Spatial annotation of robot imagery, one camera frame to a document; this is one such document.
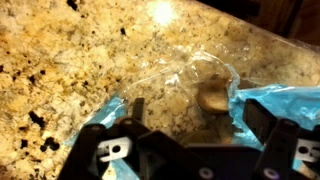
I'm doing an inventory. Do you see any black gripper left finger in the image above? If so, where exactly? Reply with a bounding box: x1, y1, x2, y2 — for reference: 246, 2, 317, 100
58, 97, 214, 180

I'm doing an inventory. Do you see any blue clear plastic potato bag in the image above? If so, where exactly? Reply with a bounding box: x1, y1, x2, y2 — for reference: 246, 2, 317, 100
64, 44, 320, 180

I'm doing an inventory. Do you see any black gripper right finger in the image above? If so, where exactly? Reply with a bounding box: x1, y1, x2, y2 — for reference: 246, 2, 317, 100
242, 98, 320, 180

